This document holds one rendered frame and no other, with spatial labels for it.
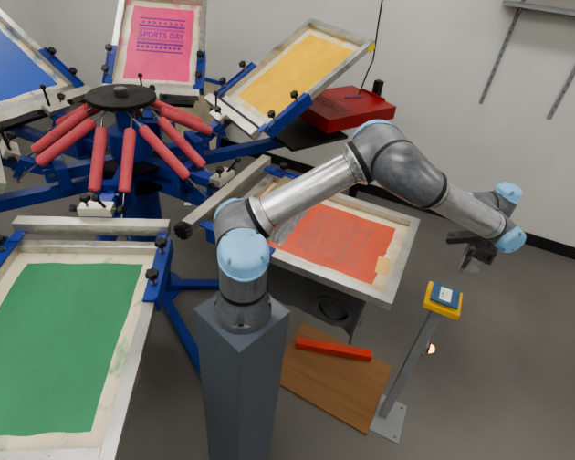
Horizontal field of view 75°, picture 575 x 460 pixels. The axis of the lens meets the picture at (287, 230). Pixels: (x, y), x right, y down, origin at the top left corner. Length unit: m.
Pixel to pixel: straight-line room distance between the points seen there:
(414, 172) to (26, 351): 1.19
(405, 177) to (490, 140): 2.67
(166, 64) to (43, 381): 2.07
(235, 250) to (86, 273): 0.82
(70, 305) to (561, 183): 3.41
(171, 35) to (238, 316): 2.33
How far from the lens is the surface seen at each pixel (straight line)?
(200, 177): 1.84
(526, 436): 2.61
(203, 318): 1.01
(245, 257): 0.83
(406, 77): 3.41
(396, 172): 0.86
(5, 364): 1.39
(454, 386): 2.57
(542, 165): 3.60
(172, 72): 2.75
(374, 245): 1.68
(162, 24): 3.05
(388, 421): 2.30
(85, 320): 1.40
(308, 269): 1.44
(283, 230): 1.64
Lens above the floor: 1.99
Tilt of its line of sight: 39 degrees down
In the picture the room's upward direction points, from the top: 6 degrees clockwise
